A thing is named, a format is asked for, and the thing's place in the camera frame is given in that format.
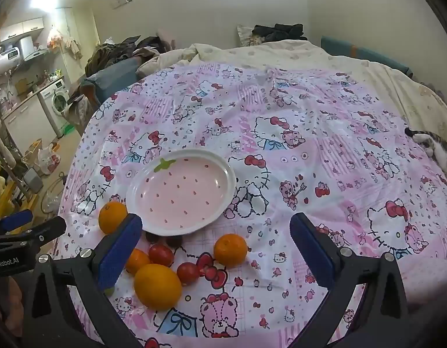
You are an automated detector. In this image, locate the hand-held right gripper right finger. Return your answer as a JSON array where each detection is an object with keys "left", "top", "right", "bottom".
[{"left": 289, "top": 212, "right": 409, "bottom": 348}]

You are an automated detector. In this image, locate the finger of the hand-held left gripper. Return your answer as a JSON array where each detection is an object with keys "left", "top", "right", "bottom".
[
  {"left": 0, "top": 216, "right": 67, "bottom": 249},
  {"left": 0, "top": 209, "right": 34, "bottom": 235}
]

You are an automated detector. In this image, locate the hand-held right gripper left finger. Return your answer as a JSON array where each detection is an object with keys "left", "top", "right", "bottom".
[{"left": 28, "top": 213, "right": 143, "bottom": 348}]

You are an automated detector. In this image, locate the small mandarin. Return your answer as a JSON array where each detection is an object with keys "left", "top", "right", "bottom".
[{"left": 125, "top": 248, "right": 152, "bottom": 275}]

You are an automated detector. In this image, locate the medium orange with navel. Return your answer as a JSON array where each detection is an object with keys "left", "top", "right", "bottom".
[{"left": 98, "top": 202, "right": 129, "bottom": 235}]

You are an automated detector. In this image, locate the red cherry tomato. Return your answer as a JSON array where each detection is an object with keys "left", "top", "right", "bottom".
[
  {"left": 148, "top": 244, "right": 175, "bottom": 268},
  {"left": 176, "top": 262, "right": 200, "bottom": 286}
]

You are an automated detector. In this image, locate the large orange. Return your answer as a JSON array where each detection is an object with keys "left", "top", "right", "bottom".
[{"left": 134, "top": 263, "right": 183, "bottom": 311}]

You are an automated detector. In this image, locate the pink strawberry print plate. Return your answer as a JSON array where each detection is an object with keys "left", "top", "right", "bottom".
[{"left": 126, "top": 148, "right": 237, "bottom": 236}]

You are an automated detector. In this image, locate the yellow stool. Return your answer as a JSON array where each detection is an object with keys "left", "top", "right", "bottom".
[{"left": 0, "top": 167, "right": 30, "bottom": 223}]

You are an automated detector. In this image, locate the small grey box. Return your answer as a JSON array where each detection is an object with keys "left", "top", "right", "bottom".
[{"left": 22, "top": 170, "right": 45, "bottom": 195}]

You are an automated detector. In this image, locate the red white plastic bag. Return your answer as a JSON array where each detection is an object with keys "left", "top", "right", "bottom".
[{"left": 38, "top": 144, "right": 62, "bottom": 175}]

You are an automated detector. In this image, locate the white kitchen counter cabinet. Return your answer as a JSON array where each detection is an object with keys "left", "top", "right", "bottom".
[{"left": 1, "top": 92, "right": 60, "bottom": 155}]

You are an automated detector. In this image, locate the pink cartoon printed blanket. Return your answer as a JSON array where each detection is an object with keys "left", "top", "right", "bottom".
[{"left": 51, "top": 60, "right": 447, "bottom": 348}]

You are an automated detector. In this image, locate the white washing machine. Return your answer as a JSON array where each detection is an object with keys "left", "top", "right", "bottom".
[{"left": 38, "top": 79, "right": 71, "bottom": 136}]

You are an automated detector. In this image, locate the white water heater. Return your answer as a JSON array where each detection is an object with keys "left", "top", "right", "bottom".
[{"left": 0, "top": 45, "right": 23, "bottom": 78}]

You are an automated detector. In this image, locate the tabby cat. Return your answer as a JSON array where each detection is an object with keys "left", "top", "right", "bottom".
[{"left": 404, "top": 127, "right": 447, "bottom": 189}]

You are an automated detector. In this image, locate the range hood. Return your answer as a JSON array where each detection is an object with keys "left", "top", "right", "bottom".
[{"left": 18, "top": 35, "right": 51, "bottom": 61}]

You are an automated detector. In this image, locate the hanging plastic bag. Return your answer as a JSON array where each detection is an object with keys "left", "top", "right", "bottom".
[{"left": 47, "top": 25, "right": 67, "bottom": 50}]

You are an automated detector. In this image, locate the heap of clothes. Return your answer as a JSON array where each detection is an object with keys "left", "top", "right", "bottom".
[{"left": 84, "top": 35, "right": 175, "bottom": 77}]

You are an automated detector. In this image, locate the pile of dark clothes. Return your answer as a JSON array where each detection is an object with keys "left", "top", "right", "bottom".
[{"left": 252, "top": 23, "right": 308, "bottom": 43}]

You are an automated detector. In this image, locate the floral pillow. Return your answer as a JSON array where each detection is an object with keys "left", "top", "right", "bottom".
[{"left": 237, "top": 25, "right": 269, "bottom": 47}]

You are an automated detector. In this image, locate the white wall cabinet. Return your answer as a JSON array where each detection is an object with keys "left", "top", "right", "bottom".
[{"left": 0, "top": 16, "right": 47, "bottom": 43}]

